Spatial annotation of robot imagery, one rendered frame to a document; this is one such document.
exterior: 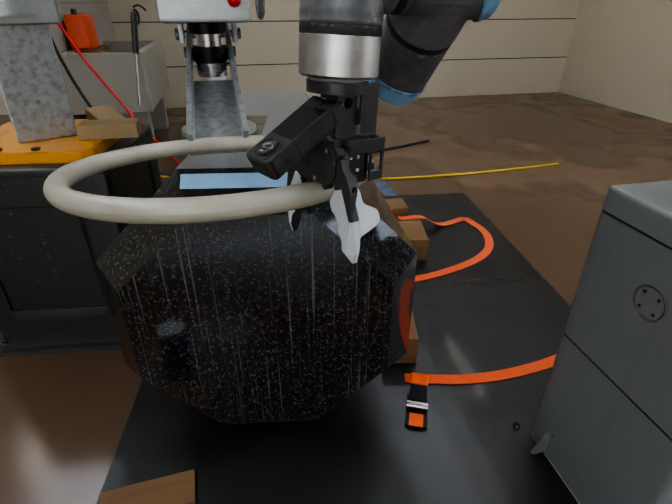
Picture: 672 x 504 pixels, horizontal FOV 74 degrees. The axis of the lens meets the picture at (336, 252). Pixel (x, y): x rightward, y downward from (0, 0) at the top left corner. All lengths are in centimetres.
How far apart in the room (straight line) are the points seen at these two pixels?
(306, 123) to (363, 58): 9
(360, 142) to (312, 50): 11
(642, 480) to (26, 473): 164
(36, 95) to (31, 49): 15
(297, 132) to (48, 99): 151
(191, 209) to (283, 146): 12
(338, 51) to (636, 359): 96
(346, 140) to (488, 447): 123
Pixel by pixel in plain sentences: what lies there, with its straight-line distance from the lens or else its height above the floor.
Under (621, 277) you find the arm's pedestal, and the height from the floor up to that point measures 67.
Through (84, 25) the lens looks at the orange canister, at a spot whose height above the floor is 104.
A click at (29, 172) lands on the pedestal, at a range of 178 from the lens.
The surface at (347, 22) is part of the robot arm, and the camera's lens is 50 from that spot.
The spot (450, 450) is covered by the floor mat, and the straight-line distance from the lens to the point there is 154.
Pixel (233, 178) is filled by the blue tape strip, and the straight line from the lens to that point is 111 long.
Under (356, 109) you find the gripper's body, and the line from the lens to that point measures 55.
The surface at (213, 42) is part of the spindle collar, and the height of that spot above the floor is 112.
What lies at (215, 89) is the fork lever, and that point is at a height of 102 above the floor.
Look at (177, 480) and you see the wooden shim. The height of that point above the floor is 3.
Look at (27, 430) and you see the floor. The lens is 186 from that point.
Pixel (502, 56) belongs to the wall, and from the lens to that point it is 739.
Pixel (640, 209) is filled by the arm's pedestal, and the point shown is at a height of 83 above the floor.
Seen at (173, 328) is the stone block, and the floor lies 46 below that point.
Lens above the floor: 122
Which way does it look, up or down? 29 degrees down
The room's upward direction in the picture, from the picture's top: straight up
